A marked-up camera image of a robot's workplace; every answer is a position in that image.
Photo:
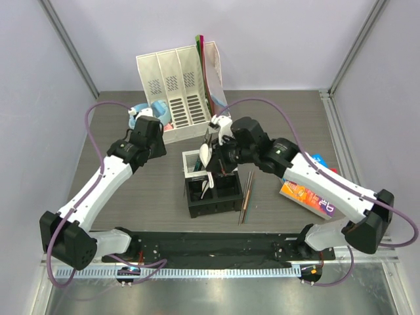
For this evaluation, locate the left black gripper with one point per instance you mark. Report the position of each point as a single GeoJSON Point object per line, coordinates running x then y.
{"type": "Point", "coordinates": [161, 150]}

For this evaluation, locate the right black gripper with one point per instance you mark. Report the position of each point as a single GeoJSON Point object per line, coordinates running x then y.
{"type": "Point", "coordinates": [218, 163]}

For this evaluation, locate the brown wooden chopstick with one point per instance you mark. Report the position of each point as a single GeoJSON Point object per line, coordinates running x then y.
{"type": "Point", "coordinates": [247, 196]}

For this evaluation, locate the black plastic knife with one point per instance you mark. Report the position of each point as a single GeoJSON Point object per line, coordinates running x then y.
{"type": "Point", "coordinates": [207, 137]}

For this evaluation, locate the teal handled black knife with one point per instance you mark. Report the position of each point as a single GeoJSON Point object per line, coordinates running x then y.
{"type": "Point", "coordinates": [197, 165]}

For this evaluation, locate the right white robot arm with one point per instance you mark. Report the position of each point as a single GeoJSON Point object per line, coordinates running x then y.
{"type": "Point", "coordinates": [366, 212]}

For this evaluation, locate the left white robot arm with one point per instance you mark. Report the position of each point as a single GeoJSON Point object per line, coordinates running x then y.
{"type": "Point", "coordinates": [67, 234]}

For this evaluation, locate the pink paper label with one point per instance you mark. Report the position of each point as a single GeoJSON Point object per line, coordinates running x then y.
{"type": "Point", "coordinates": [168, 127]}

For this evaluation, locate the light blue headphones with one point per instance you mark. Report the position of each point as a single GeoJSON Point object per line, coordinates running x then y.
{"type": "Point", "coordinates": [158, 109]}

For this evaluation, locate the white two-slot utensil container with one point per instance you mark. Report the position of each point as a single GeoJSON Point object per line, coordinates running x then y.
{"type": "Point", "coordinates": [188, 160]}

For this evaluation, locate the black two-slot utensil container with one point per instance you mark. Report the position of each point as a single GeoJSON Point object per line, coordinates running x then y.
{"type": "Point", "coordinates": [226, 196]}

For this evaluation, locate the thin dark metal chopstick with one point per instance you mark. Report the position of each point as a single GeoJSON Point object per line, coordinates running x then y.
{"type": "Point", "coordinates": [250, 176]}

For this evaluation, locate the white file organizer rack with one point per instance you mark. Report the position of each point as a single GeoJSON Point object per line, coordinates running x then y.
{"type": "Point", "coordinates": [175, 76]}

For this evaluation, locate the blue treehouse book underneath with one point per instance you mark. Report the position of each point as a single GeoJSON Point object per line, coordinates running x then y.
{"type": "Point", "coordinates": [319, 159]}

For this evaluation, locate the Roald Dahl colourful book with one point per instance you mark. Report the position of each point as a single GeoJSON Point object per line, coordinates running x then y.
{"type": "Point", "coordinates": [308, 199]}

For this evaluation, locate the coloured plastic folders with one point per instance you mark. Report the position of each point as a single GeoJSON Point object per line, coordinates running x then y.
{"type": "Point", "coordinates": [212, 76]}

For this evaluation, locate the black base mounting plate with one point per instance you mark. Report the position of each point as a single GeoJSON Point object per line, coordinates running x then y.
{"type": "Point", "coordinates": [152, 246]}

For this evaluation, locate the slotted cable duct strip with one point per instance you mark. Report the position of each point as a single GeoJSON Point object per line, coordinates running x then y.
{"type": "Point", "coordinates": [128, 272]}

